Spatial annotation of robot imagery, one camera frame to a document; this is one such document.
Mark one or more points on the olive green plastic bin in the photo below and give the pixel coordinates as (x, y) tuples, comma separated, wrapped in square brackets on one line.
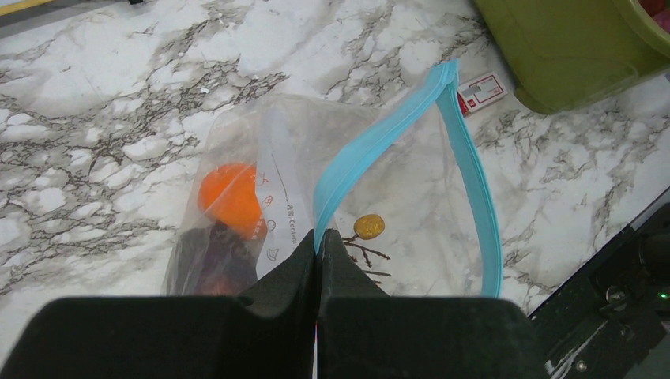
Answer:
[(566, 55)]

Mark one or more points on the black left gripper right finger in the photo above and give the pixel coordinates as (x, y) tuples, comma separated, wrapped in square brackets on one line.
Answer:
[(365, 333)]

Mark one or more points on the red white small card box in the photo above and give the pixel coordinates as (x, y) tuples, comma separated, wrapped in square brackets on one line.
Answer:
[(480, 92)]

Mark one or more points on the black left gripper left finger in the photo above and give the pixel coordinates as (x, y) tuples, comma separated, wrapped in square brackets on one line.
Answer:
[(265, 332)]

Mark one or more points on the yellow framed whiteboard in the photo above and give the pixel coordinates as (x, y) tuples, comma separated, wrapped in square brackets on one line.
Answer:
[(13, 6)]

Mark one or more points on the purple toy onion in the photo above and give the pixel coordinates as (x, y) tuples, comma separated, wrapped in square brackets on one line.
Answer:
[(662, 19)]

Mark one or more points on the orange toy tangerine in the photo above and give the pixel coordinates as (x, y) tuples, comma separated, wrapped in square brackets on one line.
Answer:
[(227, 194)]

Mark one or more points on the clear blue zip top bag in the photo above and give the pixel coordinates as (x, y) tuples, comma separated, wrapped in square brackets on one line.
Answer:
[(320, 165)]

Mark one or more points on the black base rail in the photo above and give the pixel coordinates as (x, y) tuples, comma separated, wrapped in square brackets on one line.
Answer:
[(611, 318)]

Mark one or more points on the dark red toy fruit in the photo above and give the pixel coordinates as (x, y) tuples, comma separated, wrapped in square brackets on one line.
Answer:
[(212, 260)]

